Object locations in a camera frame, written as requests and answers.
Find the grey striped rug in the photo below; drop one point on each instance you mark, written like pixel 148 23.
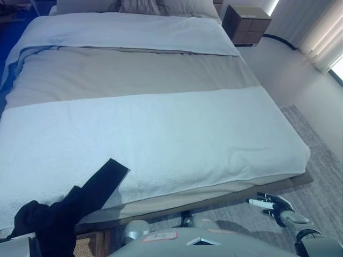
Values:
pixel 316 166

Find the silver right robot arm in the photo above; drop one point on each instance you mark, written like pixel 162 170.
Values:
pixel 308 235

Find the light folded bed sheet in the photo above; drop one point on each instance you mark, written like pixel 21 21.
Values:
pixel 120 32

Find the black clothes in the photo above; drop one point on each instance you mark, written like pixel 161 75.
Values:
pixel 56 222

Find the silver robot leg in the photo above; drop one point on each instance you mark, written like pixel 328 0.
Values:
pixel 206 221
pixel 136 231

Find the silver right robot leg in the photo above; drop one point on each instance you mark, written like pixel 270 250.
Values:
pixel 206 221

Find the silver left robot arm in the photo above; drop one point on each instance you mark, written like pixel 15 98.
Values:
pixel 13 246

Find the grey patterned cushion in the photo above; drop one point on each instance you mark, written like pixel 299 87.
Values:
pixel 139 6

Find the brown wooden bed frame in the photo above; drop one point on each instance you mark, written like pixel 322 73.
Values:
pixel 302 180

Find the silver left robot leg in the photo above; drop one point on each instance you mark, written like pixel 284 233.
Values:
pixel 136 231

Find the brown wooden nightstand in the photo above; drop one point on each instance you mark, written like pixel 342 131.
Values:
pixel 246 25

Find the white sheer curtain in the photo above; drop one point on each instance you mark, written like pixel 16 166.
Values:
pixel 319 29

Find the brown padded headboard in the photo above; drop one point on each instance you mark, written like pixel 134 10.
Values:
pixel 218 6

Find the bright window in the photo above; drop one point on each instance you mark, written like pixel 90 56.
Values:
pixel 338 77

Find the silver robot torso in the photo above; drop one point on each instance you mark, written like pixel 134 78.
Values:
pixel 201 246

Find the bed with white blanket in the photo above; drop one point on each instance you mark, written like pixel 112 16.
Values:
pixel 134 72

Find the woven wicker basket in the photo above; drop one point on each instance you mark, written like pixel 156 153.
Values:
pixel 88 243

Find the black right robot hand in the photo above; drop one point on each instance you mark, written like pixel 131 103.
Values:
pixel 284 206

